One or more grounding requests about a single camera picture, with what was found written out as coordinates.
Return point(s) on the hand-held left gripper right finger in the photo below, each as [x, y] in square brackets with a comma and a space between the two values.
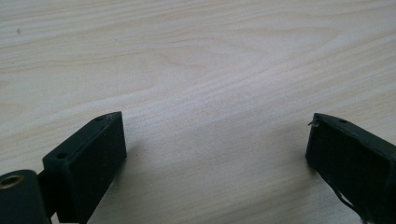
[355, 161]

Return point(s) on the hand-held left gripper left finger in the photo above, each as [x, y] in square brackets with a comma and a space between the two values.
[90, 161]

